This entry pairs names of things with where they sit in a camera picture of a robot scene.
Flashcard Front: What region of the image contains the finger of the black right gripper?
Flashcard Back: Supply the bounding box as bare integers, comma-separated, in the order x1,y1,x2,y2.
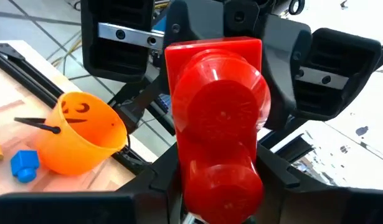
161,0,225,94
224,0,313,131

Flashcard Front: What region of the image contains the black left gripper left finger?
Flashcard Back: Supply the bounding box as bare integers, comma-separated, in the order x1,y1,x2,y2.
116,143,185,224

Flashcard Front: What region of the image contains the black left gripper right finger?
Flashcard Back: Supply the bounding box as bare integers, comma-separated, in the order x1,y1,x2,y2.
255,145,344,224

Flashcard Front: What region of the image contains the red two-stud toy brick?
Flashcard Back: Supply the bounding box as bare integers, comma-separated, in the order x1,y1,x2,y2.
164,36,272,224

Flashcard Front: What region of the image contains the blue toy brick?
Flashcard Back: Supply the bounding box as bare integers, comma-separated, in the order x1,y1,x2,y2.
10,150,40,184

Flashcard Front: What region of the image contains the orange pumpkin-face bucket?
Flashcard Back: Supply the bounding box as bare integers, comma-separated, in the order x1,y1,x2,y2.
13,91,131,177

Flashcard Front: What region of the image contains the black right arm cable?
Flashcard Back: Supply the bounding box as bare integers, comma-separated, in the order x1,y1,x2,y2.
287,0,306,16

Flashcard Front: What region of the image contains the black table frame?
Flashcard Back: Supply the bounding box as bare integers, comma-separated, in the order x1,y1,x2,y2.
0,42,315,177

